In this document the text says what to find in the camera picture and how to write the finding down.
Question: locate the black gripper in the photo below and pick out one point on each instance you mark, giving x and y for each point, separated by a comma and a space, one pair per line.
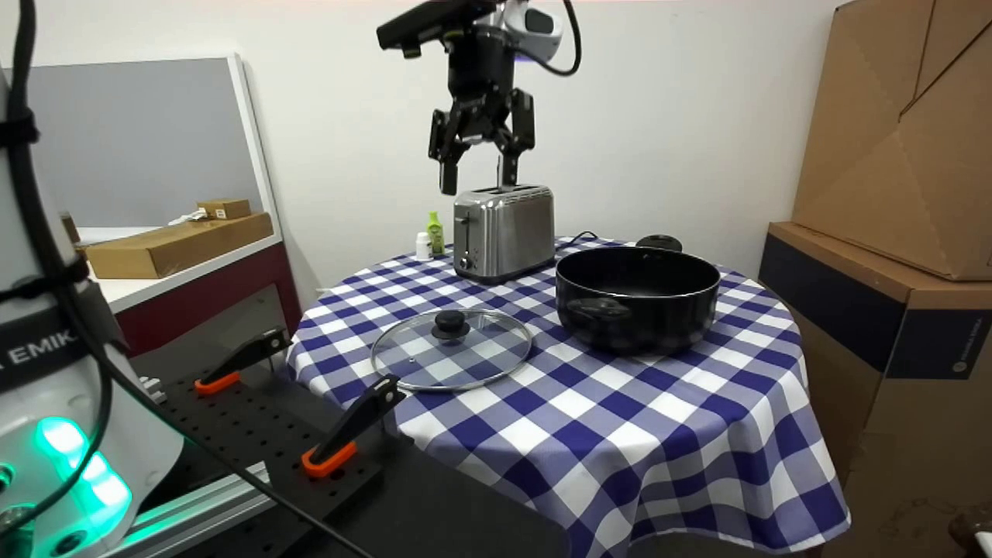
485, 107

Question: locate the glass pot lid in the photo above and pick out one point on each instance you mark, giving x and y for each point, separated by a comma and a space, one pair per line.
450, 348

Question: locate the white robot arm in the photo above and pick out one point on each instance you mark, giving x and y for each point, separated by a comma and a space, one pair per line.
531, 32

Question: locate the black cooking pot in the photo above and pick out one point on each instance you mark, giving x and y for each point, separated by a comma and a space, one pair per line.
630, 300

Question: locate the silver toaster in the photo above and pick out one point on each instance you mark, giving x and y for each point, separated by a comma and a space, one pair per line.
505, 232

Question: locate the green spray bottle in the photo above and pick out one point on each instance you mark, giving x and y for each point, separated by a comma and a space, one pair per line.
428, 244

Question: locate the black orange clamp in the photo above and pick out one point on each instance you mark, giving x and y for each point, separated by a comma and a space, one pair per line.
229, 372
343, 442

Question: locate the whiteboard with grey panel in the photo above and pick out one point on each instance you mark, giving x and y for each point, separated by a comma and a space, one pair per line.
138, 145

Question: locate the flat cardboard box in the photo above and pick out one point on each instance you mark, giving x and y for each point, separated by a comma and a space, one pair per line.
208, 231

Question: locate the black perforated board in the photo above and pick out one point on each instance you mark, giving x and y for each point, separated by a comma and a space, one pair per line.
388, 502

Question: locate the blue white checkered tablecloth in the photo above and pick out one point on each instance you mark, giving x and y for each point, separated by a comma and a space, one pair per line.
715, 442

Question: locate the brown cardboard box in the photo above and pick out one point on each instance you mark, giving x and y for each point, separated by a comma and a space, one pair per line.
899, 145

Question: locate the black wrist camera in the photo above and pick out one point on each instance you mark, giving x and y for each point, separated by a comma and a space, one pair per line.
425, 23

